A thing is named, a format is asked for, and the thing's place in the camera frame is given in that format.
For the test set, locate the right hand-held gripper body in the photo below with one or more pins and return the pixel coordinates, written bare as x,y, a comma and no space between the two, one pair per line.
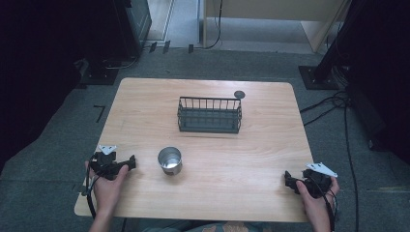
317,182

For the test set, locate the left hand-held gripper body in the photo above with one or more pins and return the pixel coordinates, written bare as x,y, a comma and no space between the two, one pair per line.
103,162

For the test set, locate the silver metal cup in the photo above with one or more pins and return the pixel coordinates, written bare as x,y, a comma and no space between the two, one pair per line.
169,160

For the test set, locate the person's right hand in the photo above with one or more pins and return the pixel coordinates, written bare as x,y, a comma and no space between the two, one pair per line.
314,206

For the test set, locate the person's left hand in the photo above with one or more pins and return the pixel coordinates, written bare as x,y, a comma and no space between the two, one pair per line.
108,191

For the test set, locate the person's patterned clothing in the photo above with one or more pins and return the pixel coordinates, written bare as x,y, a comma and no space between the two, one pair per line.
209,227

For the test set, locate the grey round table grommet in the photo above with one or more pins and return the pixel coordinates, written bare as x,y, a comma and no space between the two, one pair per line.
239,94

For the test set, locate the dark cabinet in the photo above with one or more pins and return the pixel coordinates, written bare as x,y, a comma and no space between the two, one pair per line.
133,25

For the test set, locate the light wooden desk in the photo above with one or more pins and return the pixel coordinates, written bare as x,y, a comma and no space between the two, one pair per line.
274,11

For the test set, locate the black stand base plate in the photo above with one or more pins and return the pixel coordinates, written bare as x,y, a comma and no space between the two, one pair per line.
98,75
317,78

